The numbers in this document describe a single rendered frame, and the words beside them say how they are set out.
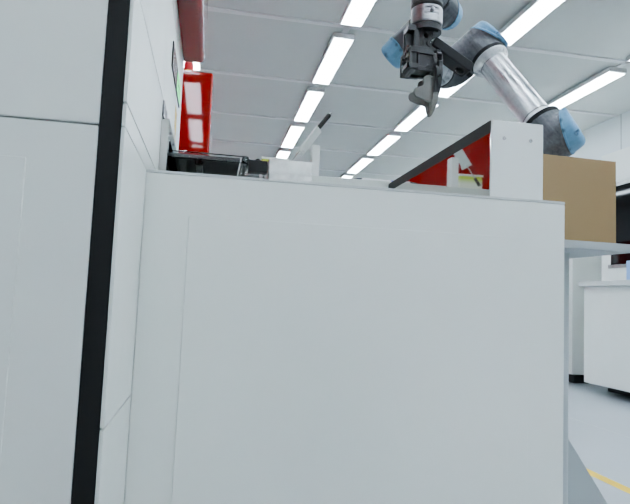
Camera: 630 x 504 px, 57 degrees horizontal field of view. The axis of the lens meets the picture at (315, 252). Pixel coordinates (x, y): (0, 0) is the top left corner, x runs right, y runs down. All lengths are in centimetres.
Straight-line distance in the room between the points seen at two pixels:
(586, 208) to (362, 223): 85
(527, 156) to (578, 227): 56
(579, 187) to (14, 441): 133
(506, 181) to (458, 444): 42
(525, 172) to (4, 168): 76
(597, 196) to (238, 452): 112
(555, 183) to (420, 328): 78
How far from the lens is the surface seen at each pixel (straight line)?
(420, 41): 146
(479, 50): 190
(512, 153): 101
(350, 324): 82
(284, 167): 108
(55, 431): 63
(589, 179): 160
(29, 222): 63
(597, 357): 516
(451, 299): 87
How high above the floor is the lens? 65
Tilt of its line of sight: 5 degrees up
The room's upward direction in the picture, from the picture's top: 2 degrees clockwise
